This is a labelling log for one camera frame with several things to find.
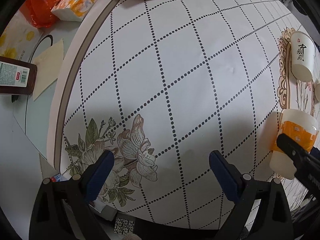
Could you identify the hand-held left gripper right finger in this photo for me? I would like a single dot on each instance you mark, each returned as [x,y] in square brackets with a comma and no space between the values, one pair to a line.
[223,173]

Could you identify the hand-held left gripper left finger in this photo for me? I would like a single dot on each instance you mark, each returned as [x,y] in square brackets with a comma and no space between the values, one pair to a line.
[101,173]

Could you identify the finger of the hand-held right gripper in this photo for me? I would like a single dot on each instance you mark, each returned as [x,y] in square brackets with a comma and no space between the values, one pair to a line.
[297,153]

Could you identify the white cup with orange band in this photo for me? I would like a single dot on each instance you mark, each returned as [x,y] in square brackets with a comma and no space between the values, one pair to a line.
[300,122]

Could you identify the plain white paper cup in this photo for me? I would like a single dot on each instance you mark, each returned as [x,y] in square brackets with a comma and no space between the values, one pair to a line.
[318,89]

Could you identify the white paper cup black calligraphy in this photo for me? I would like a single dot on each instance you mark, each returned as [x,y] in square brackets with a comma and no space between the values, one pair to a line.
[301,55]

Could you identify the red and blue packet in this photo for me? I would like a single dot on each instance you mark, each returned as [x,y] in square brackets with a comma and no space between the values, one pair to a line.
[57,179]

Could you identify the black and white patterned box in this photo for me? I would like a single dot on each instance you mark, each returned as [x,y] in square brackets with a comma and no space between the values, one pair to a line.
[125,226]

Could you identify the floral dotted tablecloth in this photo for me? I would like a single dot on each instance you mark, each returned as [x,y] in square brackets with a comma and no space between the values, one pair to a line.
[180,80]

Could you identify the beige paper sheet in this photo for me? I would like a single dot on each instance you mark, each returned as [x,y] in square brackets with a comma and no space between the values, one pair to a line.
[48,67]

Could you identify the brown bottle with white label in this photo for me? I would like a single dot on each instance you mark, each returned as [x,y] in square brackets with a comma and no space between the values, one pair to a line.
[15,76]

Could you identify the white bag with yellow flowers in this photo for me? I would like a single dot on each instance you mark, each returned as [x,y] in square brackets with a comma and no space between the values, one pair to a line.
[17,35]

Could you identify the orange and white tissue pack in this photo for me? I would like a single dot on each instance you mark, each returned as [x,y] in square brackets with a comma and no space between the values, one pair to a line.
[72,5]

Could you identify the orange plastic bag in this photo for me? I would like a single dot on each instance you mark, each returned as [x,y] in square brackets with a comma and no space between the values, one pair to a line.
[37,10]

